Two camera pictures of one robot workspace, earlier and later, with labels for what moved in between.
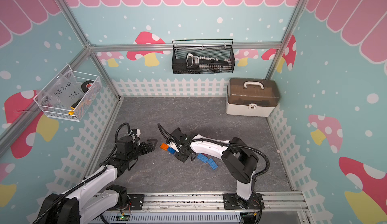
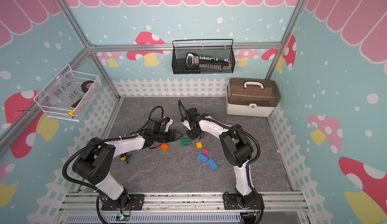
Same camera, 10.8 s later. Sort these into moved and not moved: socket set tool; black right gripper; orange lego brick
Moved: black right gripper
Not moved: orange lego brick; socket set tool
